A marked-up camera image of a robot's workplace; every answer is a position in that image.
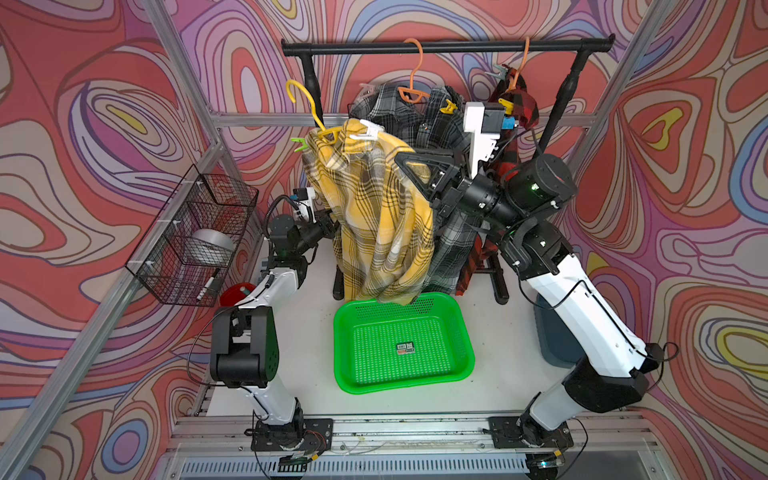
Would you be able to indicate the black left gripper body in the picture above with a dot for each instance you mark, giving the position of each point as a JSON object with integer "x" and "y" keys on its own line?
{"x": 307, "y": 238}

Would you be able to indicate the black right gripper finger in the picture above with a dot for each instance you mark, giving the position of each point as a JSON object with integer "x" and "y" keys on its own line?
{"x": 429, "y": 187}
{"x": 440, "y": 160}

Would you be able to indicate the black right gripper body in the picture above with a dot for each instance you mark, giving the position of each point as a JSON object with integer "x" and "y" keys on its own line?
{"x": 484, "y": 197}

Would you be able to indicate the yellow plaid long-sleeve shirt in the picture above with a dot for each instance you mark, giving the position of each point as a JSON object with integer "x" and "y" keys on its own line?
{"x": 385, "y": 238}

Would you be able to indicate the white plastic clothespin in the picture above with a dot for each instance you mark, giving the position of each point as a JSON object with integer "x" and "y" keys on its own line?
{"x": 371, "y": 132}

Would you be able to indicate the green plastic clothespin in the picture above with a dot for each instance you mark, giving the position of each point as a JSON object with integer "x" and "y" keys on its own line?
{"x": 301, "y": 144}

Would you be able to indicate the yellow plastic hanger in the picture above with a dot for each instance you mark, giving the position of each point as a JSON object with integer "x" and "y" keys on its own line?
{"x": 329, "y": 136}

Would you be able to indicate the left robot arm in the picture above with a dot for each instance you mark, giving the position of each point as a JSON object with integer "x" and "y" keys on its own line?
{"x": 245, "y": 354}

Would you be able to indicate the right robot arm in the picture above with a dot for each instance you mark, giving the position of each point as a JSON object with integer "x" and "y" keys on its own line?
{"x": 613, "y": 371}

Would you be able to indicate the orange hanger with grey shirt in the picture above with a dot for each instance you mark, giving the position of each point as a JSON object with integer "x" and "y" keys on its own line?
{"x": 410, "y": 94}

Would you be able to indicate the red plaid long-sleeve shirt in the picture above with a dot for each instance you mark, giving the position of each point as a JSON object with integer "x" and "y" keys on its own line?
{"x": 505, "y": 158}

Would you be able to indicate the orange hanger with red shirt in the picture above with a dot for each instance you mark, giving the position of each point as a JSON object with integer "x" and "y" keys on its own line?
{"x": 521, "y": 63}

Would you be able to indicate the yellow clothespin on red shirt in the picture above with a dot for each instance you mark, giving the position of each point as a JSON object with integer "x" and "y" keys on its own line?
{"x": 507, "y": 105}

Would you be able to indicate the black marker in basket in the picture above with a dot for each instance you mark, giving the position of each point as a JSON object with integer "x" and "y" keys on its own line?
{"x": 209, "y": 290}

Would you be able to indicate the red plastic cup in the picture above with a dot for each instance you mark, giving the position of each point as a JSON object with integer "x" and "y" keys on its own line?
{"x": 235, "y": 294}

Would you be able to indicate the grey tape roll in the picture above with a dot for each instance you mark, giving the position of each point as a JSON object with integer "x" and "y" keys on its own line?
{"x": 208, "y": 247}

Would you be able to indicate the green plastic basket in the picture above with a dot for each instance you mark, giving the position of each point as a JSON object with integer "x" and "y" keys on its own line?
{"x": 387, "y": 346}

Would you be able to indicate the small label card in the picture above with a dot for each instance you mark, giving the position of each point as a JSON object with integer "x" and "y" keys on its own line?
{"x": 405, "y": 348}

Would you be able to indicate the black clothes rack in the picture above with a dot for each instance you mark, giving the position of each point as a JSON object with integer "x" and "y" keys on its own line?
{"x": 423, "y": 125}

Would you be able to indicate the dark teal bin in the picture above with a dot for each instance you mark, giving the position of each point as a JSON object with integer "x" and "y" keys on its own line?
{"x": 558, "y": 345}

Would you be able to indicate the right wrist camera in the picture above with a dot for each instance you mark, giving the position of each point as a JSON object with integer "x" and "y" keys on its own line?
{"x": 484, "y": 122}

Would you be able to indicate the black wire basket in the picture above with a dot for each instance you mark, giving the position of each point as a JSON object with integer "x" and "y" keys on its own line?
{"x": 200, "y": 200}

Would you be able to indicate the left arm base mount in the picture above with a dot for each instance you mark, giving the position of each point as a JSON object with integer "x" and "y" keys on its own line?
{"x": 309, "y": 435}

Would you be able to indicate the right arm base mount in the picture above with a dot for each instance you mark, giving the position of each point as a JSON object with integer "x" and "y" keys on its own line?
{"x": 514, "y": 432}

